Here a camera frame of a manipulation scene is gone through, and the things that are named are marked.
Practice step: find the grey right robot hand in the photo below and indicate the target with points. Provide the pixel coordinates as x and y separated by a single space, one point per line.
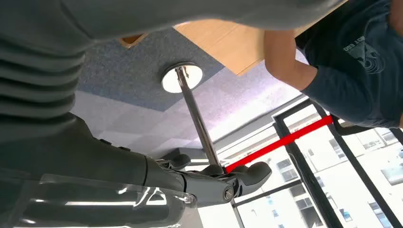
78 157

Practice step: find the person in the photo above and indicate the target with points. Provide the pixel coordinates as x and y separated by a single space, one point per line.
352 81

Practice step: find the ribbed grey right arm sleeve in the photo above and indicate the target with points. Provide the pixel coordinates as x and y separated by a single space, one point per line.
34 85

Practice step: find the small wooden furniture piece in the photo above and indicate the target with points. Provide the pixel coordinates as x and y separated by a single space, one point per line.
132 39

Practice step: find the light wooden desk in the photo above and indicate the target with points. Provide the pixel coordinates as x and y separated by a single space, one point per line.
226 44

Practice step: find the red barrier belt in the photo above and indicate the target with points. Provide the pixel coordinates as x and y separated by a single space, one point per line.
283 141

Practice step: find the building outside window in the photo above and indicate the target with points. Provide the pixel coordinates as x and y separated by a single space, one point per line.
346 188

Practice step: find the black window frame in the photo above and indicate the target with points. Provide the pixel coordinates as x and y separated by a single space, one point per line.
302 170

